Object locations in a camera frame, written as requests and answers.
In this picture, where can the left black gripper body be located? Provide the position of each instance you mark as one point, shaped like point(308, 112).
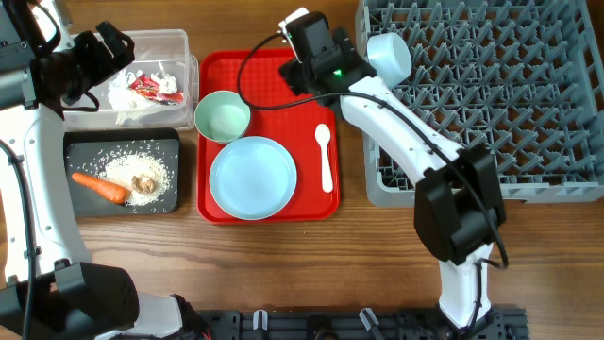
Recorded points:
point(89, 61)

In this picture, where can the light blue bowl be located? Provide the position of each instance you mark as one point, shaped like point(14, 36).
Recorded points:
point(391, 57)

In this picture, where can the white rice pile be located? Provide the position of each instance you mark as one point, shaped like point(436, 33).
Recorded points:
point(121, 165)

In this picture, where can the clear plastic bin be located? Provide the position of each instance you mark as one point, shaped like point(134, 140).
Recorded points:
point(171, 47)

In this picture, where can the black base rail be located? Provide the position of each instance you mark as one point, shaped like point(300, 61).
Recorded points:
point(500, 323)

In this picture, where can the white red wrapper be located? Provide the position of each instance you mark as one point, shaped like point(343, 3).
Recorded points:
point(140, 90)

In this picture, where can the white plastic spoon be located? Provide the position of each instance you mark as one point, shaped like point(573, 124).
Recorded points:
point(322, 137)

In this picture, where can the orange carrot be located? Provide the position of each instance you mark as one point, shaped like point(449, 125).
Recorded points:
point(110, 191)

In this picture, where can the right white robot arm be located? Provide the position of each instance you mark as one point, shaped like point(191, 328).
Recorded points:
point(458, 205)

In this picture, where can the grey dishwasher rack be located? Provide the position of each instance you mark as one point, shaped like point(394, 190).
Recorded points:
point(522, 78)

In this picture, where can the brown food scrap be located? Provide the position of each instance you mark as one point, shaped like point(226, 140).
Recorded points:
point(143, 184)

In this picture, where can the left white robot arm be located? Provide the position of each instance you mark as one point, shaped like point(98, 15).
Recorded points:
point(54, 290)

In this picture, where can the light green bowl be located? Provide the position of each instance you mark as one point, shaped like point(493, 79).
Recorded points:
point(222, 117)

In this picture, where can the black tray bin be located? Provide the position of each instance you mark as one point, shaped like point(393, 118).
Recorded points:
point(83, 147)

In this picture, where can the red plastic tray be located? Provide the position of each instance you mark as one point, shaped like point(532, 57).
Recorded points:
point(293, 128)

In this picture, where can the large light blue plate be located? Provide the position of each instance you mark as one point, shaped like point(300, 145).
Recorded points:
point(253, 178)

